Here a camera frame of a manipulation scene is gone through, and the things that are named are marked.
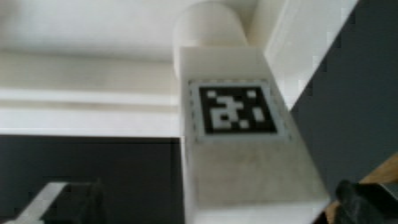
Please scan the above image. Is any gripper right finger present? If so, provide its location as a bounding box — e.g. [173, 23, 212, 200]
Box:
[335, 180, 398, 224]

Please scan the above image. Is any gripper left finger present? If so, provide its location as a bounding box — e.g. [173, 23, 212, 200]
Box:
[11, 182, 105, 224]

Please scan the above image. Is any white leg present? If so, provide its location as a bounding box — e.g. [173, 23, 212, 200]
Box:
[175, 2, 329, 224]

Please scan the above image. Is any white square tabletop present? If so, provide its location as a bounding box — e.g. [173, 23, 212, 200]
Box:
[0, 0, 359, 137]

